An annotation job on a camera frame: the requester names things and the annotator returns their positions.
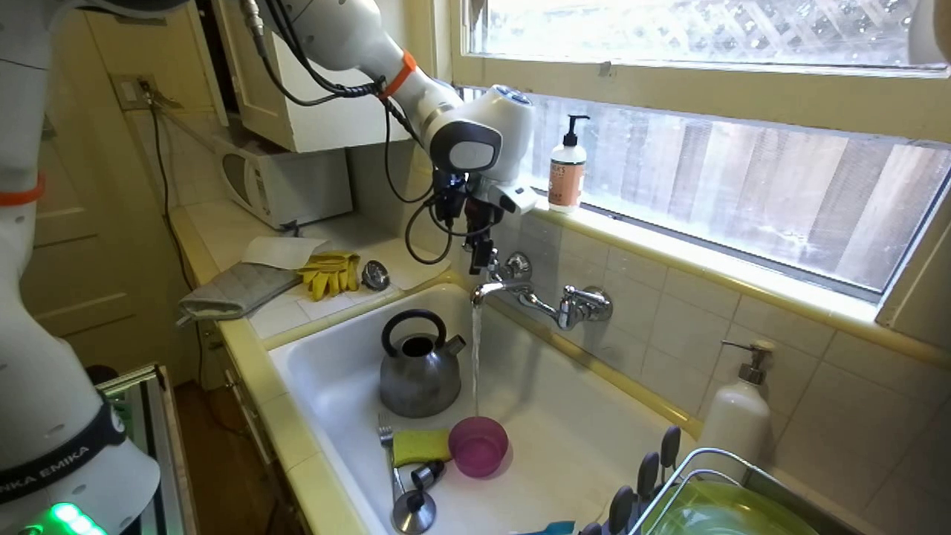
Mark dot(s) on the orange soap pump bottle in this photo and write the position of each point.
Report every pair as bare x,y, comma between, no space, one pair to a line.
570,166

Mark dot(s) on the chrome sink faucet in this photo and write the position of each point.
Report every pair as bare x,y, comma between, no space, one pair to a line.
570,309

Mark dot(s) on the small metal strainer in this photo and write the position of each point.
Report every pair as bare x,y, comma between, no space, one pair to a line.
375,273

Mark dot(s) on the blue plastic knife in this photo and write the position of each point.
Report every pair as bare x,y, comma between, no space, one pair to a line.
552,526

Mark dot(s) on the white soap dispenser bottle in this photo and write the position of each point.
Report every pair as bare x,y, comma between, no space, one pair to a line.
738,414

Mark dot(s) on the grey dish rack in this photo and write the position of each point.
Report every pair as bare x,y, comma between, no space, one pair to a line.
663,471

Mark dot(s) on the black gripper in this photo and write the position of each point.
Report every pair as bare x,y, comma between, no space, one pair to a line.
458,208

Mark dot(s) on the purple plastic bowl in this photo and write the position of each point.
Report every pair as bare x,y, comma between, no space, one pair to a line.
481,447

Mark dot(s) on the steel kettle black handle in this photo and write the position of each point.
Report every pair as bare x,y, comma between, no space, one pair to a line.
420,373

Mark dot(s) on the yellow sponge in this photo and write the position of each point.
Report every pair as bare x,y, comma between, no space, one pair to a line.
420,447

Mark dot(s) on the metal ladle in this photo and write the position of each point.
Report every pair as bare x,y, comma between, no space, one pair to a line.
415,510

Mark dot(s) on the white toaster oven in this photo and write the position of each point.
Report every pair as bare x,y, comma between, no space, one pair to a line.
286,187

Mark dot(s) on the white sink basin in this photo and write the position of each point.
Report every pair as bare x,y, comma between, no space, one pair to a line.
535,434

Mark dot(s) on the grey folded cloth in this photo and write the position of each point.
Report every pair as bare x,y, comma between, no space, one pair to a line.
235,293

